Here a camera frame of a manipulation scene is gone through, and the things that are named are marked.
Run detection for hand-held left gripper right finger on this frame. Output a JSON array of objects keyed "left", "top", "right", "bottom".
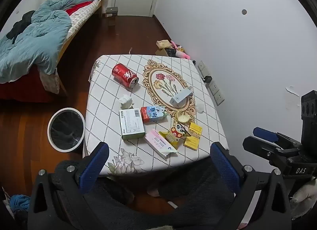
[{"left": 210, "top": 142, "right": 292, "bottom": 230}]

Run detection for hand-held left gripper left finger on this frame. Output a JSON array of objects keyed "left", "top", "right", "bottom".
[{"left": 27, "top": 142, "right": 110, "bottom": 230}]

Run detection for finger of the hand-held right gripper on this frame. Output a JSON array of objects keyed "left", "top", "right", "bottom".
[
  {"left": 242, "top": 136, "right": 301, "bottom": 171},
  {"left": 253, "top": 127, "right": 302, "bottom": 149}
]

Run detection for white round trash bin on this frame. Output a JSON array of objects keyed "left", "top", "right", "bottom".
[{"left": 48, "top": 108, "right": 85, "bottom": 153}]

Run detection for green and white box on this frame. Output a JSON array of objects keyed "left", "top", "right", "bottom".
[{"left": 119, "top": 109, "right": 146, "bottom": 141}]

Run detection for panda print snack packet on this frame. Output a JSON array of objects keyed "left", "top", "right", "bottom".
[{"left": 170, "top": 124, "right": 189, "bottom": 139}]

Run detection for yellow snack wrapper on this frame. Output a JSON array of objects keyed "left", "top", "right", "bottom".
[{"left": 158, "top": 131, "right": 183, "bottom": 150}]

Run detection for gold foil cup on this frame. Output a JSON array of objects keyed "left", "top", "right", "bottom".
[{"left": 176, "top": 111, "right": 191, "bottom": 124}]

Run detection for pink and white box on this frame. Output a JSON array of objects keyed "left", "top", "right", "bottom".
[{"left": 144, "top": 129, "right": 178, "bottom": 159}]

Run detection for white tissue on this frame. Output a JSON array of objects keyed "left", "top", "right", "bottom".
[{"left": 118, "top": 95, "right": 135, "bottom": 110}]

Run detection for blue milk carton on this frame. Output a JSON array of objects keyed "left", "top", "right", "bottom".
[{"left": 140, "top": 105, "right": 167, "bottom": 123}]

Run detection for red soda can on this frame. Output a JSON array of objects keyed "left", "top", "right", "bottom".
[{"left": 112, "top": 63, "right": 138, "bottom": 88}]

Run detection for person's dark fleece pants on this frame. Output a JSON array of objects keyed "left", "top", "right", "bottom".
[{"left": 56, "top": 157, "right": 239, "bottom": 230}]

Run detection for white diamond pattern tablecloth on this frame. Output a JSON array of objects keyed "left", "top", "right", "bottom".
[{"left": 83, "top": 54, "right": 230, "bottom": 177}]

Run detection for blue cloth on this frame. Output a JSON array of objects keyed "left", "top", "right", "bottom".
[{"left": 9, "top": 194, "right": 31, "bottom": 213}]

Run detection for grey rectangular box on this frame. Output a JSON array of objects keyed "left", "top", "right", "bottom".
[{"left": 170, "top": 87, "right": 193, "bottom": 106}]

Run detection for grey patterned cloth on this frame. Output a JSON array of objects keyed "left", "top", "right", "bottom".
[{"left": 39, "top": 67, "right": 60, "bottom": 94}]

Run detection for red bed sheet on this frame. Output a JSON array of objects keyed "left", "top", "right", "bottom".
[{"left": 0, "top": 68, "right": 61, "bottom": 103}]

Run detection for pink toy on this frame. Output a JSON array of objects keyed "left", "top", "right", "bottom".
[{"left": 171, "top": 41, "right": 192, "bottom": 60}]

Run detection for cardboard box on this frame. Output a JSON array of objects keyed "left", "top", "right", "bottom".
[{"left": 155, "top": 47, "right": 178, "bottom": 58}]

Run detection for crumpled beige paper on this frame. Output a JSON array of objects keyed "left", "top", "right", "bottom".
[{"left": 156, "top": 39, "right": 172, "bottom": 49}]

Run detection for light blue quilt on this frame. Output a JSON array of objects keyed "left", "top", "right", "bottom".
[{"left": 0, "top": 0, "right": 103, "bottom": 83}]

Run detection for wooden bed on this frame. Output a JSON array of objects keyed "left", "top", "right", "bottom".
[{"left": 0, "top": 0, "right": 110, "bottom": 103}]

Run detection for red blanket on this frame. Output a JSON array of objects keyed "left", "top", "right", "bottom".
[{"left": 65, "top": 1, "right": 94, "bottom": 16}]

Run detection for black clothing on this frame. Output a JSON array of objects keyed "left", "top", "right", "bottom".
[{"left": 7, "top": 10, "right": 36, "bottom": 40}]

